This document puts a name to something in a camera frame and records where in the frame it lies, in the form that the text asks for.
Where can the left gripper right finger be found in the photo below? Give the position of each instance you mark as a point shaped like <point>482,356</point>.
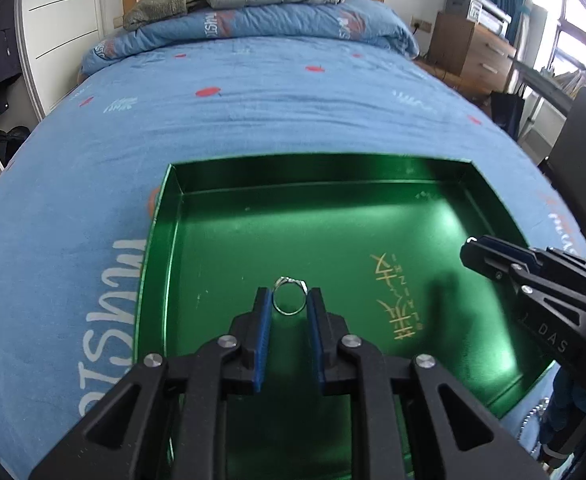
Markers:
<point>410,418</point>

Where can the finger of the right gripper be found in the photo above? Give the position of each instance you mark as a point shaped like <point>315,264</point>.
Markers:
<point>493,257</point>

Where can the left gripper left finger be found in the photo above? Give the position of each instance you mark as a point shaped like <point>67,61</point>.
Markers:
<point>166,418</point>

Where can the green metal tray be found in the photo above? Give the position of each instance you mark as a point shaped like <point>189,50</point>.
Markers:
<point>379,235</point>

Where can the black bag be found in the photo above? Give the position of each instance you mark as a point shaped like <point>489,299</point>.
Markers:
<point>506,111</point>

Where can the wooden drawer cabinet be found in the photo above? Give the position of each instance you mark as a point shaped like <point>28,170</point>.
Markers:
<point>470,51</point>

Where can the blue cartoon bed sheet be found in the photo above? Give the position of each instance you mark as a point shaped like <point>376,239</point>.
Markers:
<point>76,201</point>

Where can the grey printer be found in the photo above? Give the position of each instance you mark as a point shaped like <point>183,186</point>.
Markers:
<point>482,12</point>

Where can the folded blue duvet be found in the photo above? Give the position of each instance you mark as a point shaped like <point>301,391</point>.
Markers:
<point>365,21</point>

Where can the white wardrobe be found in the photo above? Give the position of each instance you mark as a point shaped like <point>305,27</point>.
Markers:
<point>51,37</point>

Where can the olive green jacket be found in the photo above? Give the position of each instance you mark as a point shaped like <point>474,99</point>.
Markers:
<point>146,12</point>

